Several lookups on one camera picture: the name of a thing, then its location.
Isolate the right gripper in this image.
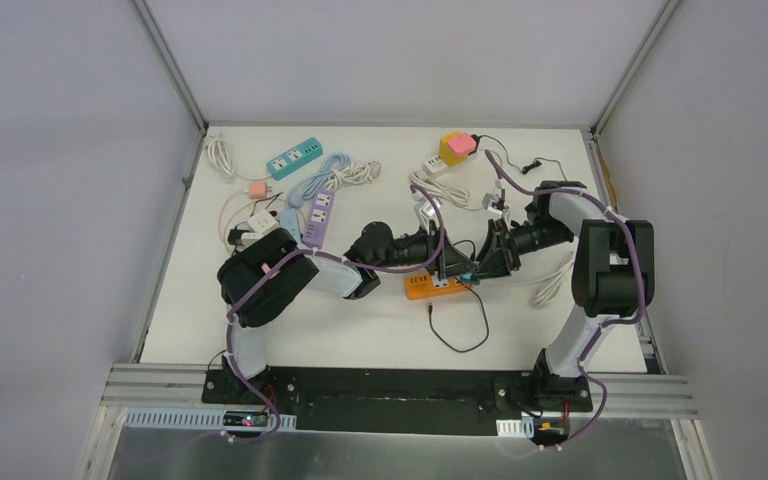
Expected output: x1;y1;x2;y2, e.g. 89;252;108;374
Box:
471;218;571;281

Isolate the teal plug adapter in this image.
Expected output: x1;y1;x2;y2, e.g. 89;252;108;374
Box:
459;272;481;287

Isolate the orange power strip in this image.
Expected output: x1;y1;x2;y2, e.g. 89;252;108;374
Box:
403;273;469;301

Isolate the purple power strip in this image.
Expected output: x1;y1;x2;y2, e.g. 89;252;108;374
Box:
301;188;335;248

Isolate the white cube socket adapter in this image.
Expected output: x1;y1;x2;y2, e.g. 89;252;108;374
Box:
245;210;280;240

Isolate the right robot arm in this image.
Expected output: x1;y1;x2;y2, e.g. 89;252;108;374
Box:
476;181;655;410

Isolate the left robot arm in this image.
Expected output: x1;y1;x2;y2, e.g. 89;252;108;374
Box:
217;220;478;405

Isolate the yellow pink cube socket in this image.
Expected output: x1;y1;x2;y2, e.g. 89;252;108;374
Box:
438;131;477;167

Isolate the small pink plug charger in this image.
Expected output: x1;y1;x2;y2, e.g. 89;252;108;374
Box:
247;181;271;200

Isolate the white usb power strip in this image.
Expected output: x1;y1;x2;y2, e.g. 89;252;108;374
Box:
422;155;449;178

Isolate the light blue power strip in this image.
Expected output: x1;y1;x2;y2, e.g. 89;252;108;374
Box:
278;208;302;243

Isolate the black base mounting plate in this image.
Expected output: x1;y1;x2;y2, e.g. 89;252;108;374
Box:
201;365;593;436

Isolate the teal power strip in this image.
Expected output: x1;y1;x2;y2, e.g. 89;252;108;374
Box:
266;137;323;181

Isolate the white coiled cable right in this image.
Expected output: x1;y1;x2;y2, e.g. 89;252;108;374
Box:
509;250;576;309

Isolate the white coiled cable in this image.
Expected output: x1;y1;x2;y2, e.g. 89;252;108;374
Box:
509;250;576;309
410;170;475;210
205;134;238;180

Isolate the white coiled cable centre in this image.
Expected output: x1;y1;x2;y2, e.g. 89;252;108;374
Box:
410;170;475;210

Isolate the thin black cable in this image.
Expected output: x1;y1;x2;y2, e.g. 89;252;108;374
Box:
519;157;569;183

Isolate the white cable of purple strip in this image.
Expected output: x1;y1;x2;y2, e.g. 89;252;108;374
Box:
320;158;383;193

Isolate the light blue coiled cable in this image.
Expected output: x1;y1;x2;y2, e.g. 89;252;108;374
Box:
287;153;353;210

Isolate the white coiled cable left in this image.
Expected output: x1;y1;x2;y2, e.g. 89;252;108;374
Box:
205;134;238;180

